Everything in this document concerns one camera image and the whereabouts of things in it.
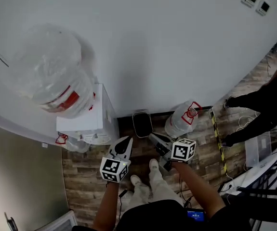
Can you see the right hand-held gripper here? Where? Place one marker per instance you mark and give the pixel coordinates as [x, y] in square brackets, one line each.
[182, 151]

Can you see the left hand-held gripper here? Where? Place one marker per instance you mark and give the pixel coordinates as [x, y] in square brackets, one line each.
[111, 168]

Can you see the black waste bin white rim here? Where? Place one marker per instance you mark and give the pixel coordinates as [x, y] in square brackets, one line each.
[142, 124]

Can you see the person's right forearm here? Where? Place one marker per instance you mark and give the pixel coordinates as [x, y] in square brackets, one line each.
[198, 189]

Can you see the person's left forearm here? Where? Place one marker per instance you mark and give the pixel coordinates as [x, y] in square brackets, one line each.
[107, 206]

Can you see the person's right white shoe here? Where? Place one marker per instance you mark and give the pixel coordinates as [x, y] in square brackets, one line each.
[154, 164]

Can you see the person's white shoe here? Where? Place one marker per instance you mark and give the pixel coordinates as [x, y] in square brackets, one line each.
[154, 164]
[135, 180]

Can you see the person's left white shoe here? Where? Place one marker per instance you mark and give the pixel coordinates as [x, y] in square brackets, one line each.
[135, 180]

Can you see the white water dispenser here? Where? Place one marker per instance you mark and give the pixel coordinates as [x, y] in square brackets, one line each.
[87, 124]

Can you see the person's beige trousers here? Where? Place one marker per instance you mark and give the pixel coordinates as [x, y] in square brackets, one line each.
[160, 186]

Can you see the yellow black hazard tape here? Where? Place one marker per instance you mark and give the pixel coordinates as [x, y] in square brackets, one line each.
[219, 143]

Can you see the person's black shirt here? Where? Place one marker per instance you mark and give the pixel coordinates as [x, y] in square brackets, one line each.
[152, 218]

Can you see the small black screen device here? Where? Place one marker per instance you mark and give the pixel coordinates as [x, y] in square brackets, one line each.
[195, 215]

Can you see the white table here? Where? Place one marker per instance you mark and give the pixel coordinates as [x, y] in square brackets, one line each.
[249, 179]

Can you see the white slatted cabinet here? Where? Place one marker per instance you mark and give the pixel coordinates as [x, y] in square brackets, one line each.
[58, 222]

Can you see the clear plastic storage box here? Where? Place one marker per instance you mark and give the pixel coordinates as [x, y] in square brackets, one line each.
[257, 150]

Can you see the grey-brown door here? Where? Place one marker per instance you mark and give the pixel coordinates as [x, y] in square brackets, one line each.
[20, 177]

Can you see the large clear bottle red label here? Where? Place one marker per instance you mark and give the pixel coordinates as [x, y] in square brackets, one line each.
[51, 68]

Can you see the black metal rack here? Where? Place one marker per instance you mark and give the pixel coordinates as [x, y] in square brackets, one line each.
[273, 177]

